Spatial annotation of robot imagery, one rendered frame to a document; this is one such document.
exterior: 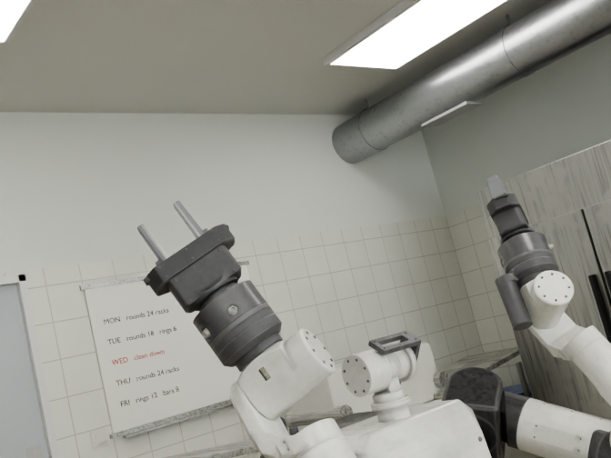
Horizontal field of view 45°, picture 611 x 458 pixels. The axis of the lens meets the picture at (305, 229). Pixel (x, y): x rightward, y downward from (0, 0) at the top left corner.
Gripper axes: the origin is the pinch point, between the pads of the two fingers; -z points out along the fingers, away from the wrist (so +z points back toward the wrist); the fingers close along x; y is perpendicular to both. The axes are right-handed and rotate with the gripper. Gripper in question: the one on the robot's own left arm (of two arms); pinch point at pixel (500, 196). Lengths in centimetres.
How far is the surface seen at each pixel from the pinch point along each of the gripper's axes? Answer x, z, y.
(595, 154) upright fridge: -263, -151, -46
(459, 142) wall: -376, -277, 29
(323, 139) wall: -292, -273, 115
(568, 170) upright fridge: -272, -154, -30
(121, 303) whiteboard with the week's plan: -176, -134, 222
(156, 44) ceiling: -98, -216, 130
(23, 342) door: -137, -111, 256
